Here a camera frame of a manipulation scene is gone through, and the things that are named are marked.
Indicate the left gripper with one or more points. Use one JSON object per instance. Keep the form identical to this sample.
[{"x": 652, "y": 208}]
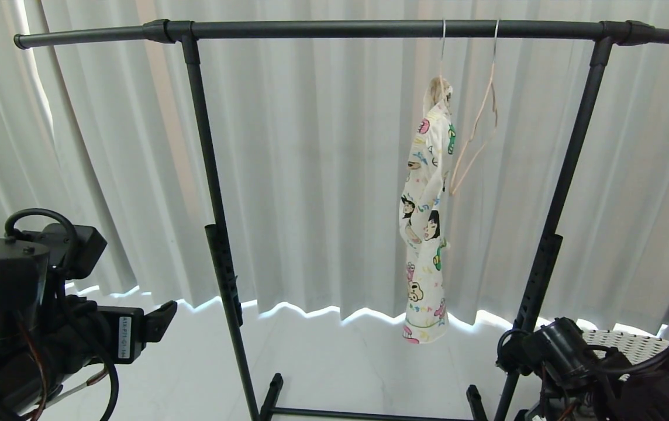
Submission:
[{"x": 95, "y": 339}]

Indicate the cream printed garment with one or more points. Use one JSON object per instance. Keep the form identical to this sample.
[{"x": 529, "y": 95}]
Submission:
[{"x": 425, "y": 175}]

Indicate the pink clothes hanger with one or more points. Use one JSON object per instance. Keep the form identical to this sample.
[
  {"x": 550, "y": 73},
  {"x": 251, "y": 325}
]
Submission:
[
  {"x": 494, "y": 47},
  {"x": 442, "y": 47}
]

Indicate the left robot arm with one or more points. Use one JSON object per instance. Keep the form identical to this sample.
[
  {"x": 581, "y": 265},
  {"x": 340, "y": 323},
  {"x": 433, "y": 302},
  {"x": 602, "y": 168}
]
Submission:
[{"x": 1, "y": 292}]

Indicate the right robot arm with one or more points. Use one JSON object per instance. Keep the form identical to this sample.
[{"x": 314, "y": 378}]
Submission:
[{"x": 562, "y": 345}]

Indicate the black clothes rack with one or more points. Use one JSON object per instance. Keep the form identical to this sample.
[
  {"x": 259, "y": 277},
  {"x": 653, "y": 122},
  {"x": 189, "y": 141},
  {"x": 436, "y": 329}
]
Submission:
[{"x": 311, "y": 29}]

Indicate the white laundry basket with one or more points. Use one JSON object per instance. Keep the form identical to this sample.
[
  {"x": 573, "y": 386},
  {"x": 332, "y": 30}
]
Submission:
[{"x": 621, "y": 342}]

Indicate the white curtain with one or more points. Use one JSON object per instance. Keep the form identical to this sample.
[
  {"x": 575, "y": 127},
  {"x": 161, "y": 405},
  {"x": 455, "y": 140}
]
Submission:
[{"x": 311, "y": 175}]

